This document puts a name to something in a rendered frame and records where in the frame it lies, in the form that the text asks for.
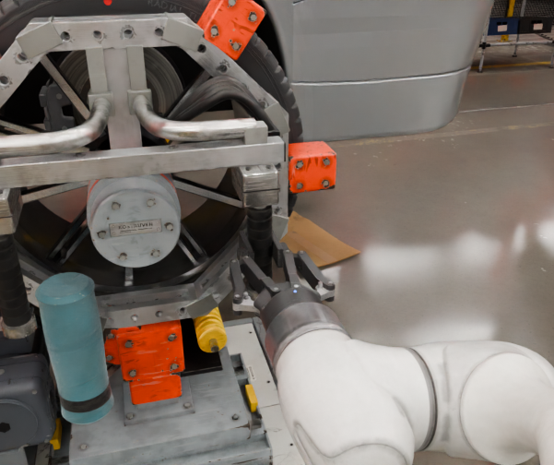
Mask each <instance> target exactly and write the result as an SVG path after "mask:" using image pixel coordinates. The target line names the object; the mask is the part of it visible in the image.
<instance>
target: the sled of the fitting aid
mask: <svg viewBox="0 0 554 465"><path fill-rule="evenodd" d="M230 359H231V362H232V366H233V369H234V372H235V375H236V378H237V381H238V385H239V388H240V391H241V394H242V400H243V403H244V406H245V410H246V412H247V415H248V419H249V422H250V425H251V438H250V439H245V440H241V441H236V442H231V443H227V444H222V445H217V446H213V447H204V448H199V449H195V450H190V451H185V452H181V453H176V454H171V455H167V456H162V457H157V458H153V459H144V460H140V461H135V462H130V463H125V464H121V465H273V448H272V446H271V443H270V439H269V436H268V433H267V431H266V428H265V423H264V420H263V417H262V414H261V412H260V409H259V406H258V401H257V397H256V395H255V392H254V389H253V385H252V383H251V380H250V377H249V375H248V372H247V369H246V366H245V363H244V360H243V358H242V353H235V354H230ZM55 398H56V403H57V407H58V412H57V414H56V429H55V432H54V435H53V438H52V440H50V443H51V444H50V453H49V462H48V465H70V464H69V448H70V434H71V423H70V422H68V421H67V420H66V419H65V418H64V417H63V415H62V411H61V402H60V397H59V392H58V387H57V384H56V390H55Z"/></svg>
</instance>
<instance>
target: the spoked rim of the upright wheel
mask: <svg viewBox="0 0 554 465"><path fill-rule="evenodd" d="M49 53H50V52H46V54H45V55H44V56H43V57H42V58H41V60H40V61H39V62H40V64H41V65H42V66H43V68H44V69H45V70H46V71H47V73H48V74H49V75H50V77H51V78H52V79H53V81H54V82H55V83H56V84H57V86H58V87H59V88H60V90H61V91H62V92H63V93H64V95H65V96H66V97H67V99H68V100H70V102H71V103H72V104H73V105H74V107H75V108H76V109H77V111H78V112H79V113H80V115H81V116H82V117H83V118H84V120H85V121H86V120H87V119H88V117H89V115H90V110H89V106H88V104H87V103H86V102H85V100H84V99H83V98H82V96H81V95H80V94H79V92H78V91H77V90H76V88H75V87H74V86H73V84H72V83H71V82H70V81H69V79H68V78H67V77H66V75H65V74H64V72H63V71H62V70H61V69H60V67H59V66H58V65H57V64H56V63H55V62H54V60H53V59H52V58H51V56H50V55H49ZM210 77H211V75H210V74H209V73H208V72H207V71H206V70H205V69H204V68H203V67H202V68H201V69H200V71H199V72H198V73H197V74H196V76H195V77H194V78H193V79H192V81H191V82H190V83H189V84H188V86H187V87H186V88H185V89H184V91H183V92H182V93H181V95H180V96H179V97H178V98H177V100H176V101H175V102H174V103H173V105H172V106H171V107H170V108H169V110H168V111H167V112H166V113H165V114H164V115H163V118H165V117H169V116H170V115H171V114H172V113H173V112H174V111H175V110H176V109H177V107H178V106H179V105H180V104H181V103H182V102H183V101H184V100H185V99H186V98H187V97H188V96H189V95H190V94H191V93H192V92H194V91H195V90H196V89H197V88H198V87H200V86H201V85H202V84H203V83H205V82H206V81H208V80H209V78H210ZM231 103H232V107H233V112H234V119H237V118H249V114H248V113H247V112H246V111H245V110H244V109H243V108H242V107H241V106H240V105H239V104H238V103H237V102H236V101H235V100H231ZM5 107H6V104H4V105H3V106H2V108H1V109H0V137H1V136H14V135H20V134H18V133H15V132H12V131H8V130H5V127H6V128H10V129H13V130H16V131H18V132H21V133H24V134H38V133H47V132H51V131H48V130H45V129H42V128H39V127H37V126H33V125H28V124H25V123H22V122H19V121H17V120H14V119H11V118H7V117H4V115H5ZM140 130H141V138H142V147H154V146H165V145H168V143H167V141H166V139H165V138H161V137H156V136H154V135H152V134H151V133H149V132H148V131H147V130H146V129H145V128H144V127H143V126H142V125H141V124H140ZM96 149H101V150H109V149H111V146H110V139H109V132H108V126H107V125H106V127H105V129H104V130H103V132H102V133H101V135H100V136H99V137H98V138H97V139H95V140H94V141H92V142H90V143H88V144H87V145H85V146H82V147H79V148H76V149H70V150H65V151H60V152H55V153H50V154H53V155H54V154H65V153H76V152H87V151H95V150H96ZM230 168H231V167H229V168H228V169H227V171H226V173H225V175H224V176H223V178H222V180H221V182H220V183H219V185H218V187H217V188H212V187H209V186H206V185H201V184H199V183H196V182H192V181H189V180H186V179H183V178H181V177H178V176H175V175H173V173H171V176H172V180H173V182H174V185H175V188H177V189H180V190H182V191H186V192H189V193H192V194H195V195H199V196H201V197H206V198H207V201H206V202H205V203H204V204H202V205H201V206H200V207H199V208H198V209H196V210H195V211H194V212H193V213H191V214H190V215H188V216H187V217H185V218H183V219H181V220H180V224H181V230H180V236H179V239H178V242H177V244H176V245H175V246H174V248H173V249H172V250H171V252H170V253H169V254H168V255H167V256H165V257H164V258H163V259H161V261H159V262H157V263H155V264H152V265H149V266H146V267H142V268H128V267H123V266H119V265H116V264H114V263H112V262H111V261H109V260H107V259H106V258H105V257H103V256H102V255H101V254H100V253H99V251H98V250H97V249H96V247H95V245H94V244H93V242H92V240H91V236H90V230H89V227H88V223H86V224H85V225H84V226H83V227H80V225H81V224H82V223H83V222H84V220H85V219H86V218H87V205H86V206H85V207H84V208H83V209H82V210H81V211H80V212H79V214H78V215H77V216H76V218H75V219H74V220H73V221H72V222H69V221H66V220H65V219H63V218H61V217H59V216H58V215H56V214H55V213H53V212H52V211H50V210H49V209H47V208H46V207H45V206H44V205H43V204H42V203H41V202H40V201H39V200H38V199H41V198H45V197H50V196H54V195H57V194H61V193H63V192H67V191H70V190H74V189H77V188H80V187H84V186H87V185H88V181H81V182H71V183H61V184H51V185H41V186H37V187H34V188H31V189H28V188H27V187H26V186H21V187H20V188H21V190H20V192H21V195H22V200H23V207H22V210H21V213H20V217H19V220H18V226H17V229H16V232H15V233H13V235H14V240H15V242H14V243H15V244H16V248H17V252H18V253H19V254H21V255H23V256H24V257H26V258H28V259H29V260H31V261H33V262H34V263H36V264H38V265H40V266H41V267H43V268H45V269H47V270H49V271H50V272H52V273H53V274H54V275H57V274H60V273H66V272H76V273H81V274H84V275H86V276H88V277H90V278H92V279H93V281H94V284H95V287H94V291H96V292H111V293H122V292H135V291H142V290H148V289H156V288H162V287H169V286H172V285H174V284H177V283H180V282H182V281H185V280H188V279H190V278H192V277H193V276H195V275H197V274H199V273H201V272H202V271H204V270H206V269H207V268H208V267H209V266H210V265H211V264H212V263H213V262H214V261H215V260H216V259H217V258H218V257H219V256H220V255H221V254H222V253H223V252H224V251H225V250H226V248H227V247H228V246H229V245H230V244H231V243H232V242H233V241H234V240H235V239H236V238H237V237H238V236H239V231H243V230H244V229H245V228H246V227H247V226H248V225H247V208H245V207H244V206H243V204H242V202H241V200H240V198H239V196H238V194H237V192H236V190H235V188H234V186H233V184H232V179H231V169H230ZM64 246H65V247H67V248H68V252H67V255H66V258H65V259H62V257H61V253H62V252H61V248H62V247H64Z"/></svg>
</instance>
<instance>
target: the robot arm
mask: <svg viewBox="0 0 554 465"><path fill-rule="evenodd" d="M272 235H273V242H272V245H273V251H272V254H273V258H274V260H275V262H276V264H277V267H278V268H283V264H284V271H285V277H286V281H285V282H282V283H274V282H273V281H272V279H271V278H270V277H267V276H266V275H265V273H264V272H263V271H262V270H261V269H260V268H259V267H258V266H257V265H256V264H255V262H254V251H253V249H252V247H251V245H250V243H249V241H248V239H247V236H246V234H245V232H244V231H239V248H237V259H238V260H237V259H232V260H230V280H231V285H232V289H233V293H234V294H233V296H232V304H233V314H234V315H235V316H241V315H242V313H243V311H250V312H254V314H255V315H256V316H257V317H259V318H260V319H261V320H262V323H263V326H264V328H265V332H266V334H265V348H266V351H267V354H268V356H269V359H270V362H271V364H272V366H273V370H274V374H275V376H276V379H277V382H278V384H277V395H278V400H279V404H280V408H281V411H282V414H283V417H284V420H285V423H286V426H287V428H288V430H289V433H290V436H291V438H292V440H293V442H294V444H295V446H296V448H297V449H298V451H299V453H300V455H301V457H302V459H303V461H304V462H305V464H306V465H412V463H413V458H414V452H417V451H437V452H446V453H447V455H448V456H450V457H454V458H463V459H477V460H484V461H489V462H494V463H497V464H500V465H515V464H519V463H522V462H525V461H527V460H529V459H531V458H532V457H534V455H535V454H537V455H539V460H540V465H554V367H553V366H552V365H551V364H550V363H549V362H548V361H547V360H546V359H545V358H543V357H542V356H540V355H539V354H537V353H536V352H533V351H531V350H529V349H527V348H525V347H522V346H519V345H516V344H513V343H509V342H503V341H491V340H457V341H444V342H433V343H426V344H423V345H419V346H413V347H387V346H381V345H376V344H371V343H368V342H364V341H361V340H353V339H352V338H351V337H350V336H349V334H348V333H347V332H346V330H345V328H344V327H343V325H342V324H341V322H340V320H339V319H338V317H337V315H336V313H335V312H334V311H333V310H332V309H330V308H329V307H327V306H325V305H323V303H322V300H326V301H327V302H333V301H334V300H335V286H336V284H335V283H334V282H333V281H331V280H329V279H328V278H327V277H325V276H324V274H323V273H322V272H321V270H320V269H318V268H317V266H316V265H315V264H314V262H313V261H312V260H311V258H310V257H309V256H308V254H307V253H306V252H305V251H302V250H300V251H298V253H297V254H295V253H292V251H291V250H289V248H288V246H287V244H286V243H284V242H283V243H280V242H279V240H278V239H277V236H276V234H275V233H274V231H273V232H272ZM295 266H296V267H297V268H298V270H299V271H300V273H301V274H302V276H303V277H304V279H306V280H307V282H308V283H309V285H310V286H311V287H312V288H309V287H307V286H304V285H302V284H301V283H300V280H299V275H298V273H297V270H296V267H295ZM242 274H243V275H244V277H245V278H246V279H247V280H248V281H249V282H250V283H251V285H252V286H253V288H254V289H255V290H256V291H257V293H258V294H259V295H258V296H257V297H256V299H255V300H254V301H252V300H251V297H250V296H248V292H246V291H245V287H244V282H243V278H242Z"/></svg>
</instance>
